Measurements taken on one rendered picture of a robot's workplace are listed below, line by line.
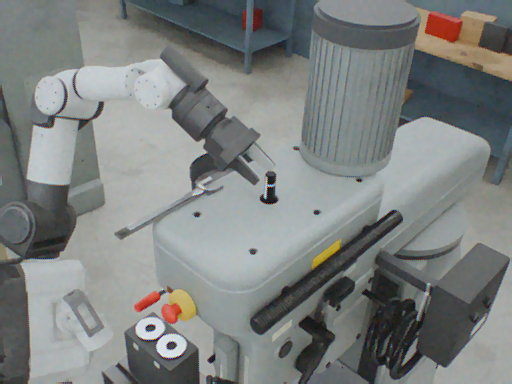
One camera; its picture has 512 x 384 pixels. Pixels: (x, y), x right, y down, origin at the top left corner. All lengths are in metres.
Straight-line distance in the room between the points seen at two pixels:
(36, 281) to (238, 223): 0.47
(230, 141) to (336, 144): 0.23
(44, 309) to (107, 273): 2.45
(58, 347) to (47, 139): 0.44
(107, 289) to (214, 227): 2.64
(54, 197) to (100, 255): 2.59
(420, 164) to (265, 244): 0.65
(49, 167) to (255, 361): 0.61
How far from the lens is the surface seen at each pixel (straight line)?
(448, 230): 1.71
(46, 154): 1.33
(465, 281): 1.31
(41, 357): 1.34
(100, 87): 1.24
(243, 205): 1.13
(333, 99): 1.16
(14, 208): 1.32
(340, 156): 1.22
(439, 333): 1.36
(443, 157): 1.64
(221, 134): 1.10
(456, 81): 5.75
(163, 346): 1.88
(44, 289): 1.34
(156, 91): 1.11
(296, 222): 1.10
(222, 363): 1.36
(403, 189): 1.48
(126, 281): 3.71
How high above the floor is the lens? 2.57
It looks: 36 degrees down
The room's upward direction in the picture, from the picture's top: 3 degrees clockwise
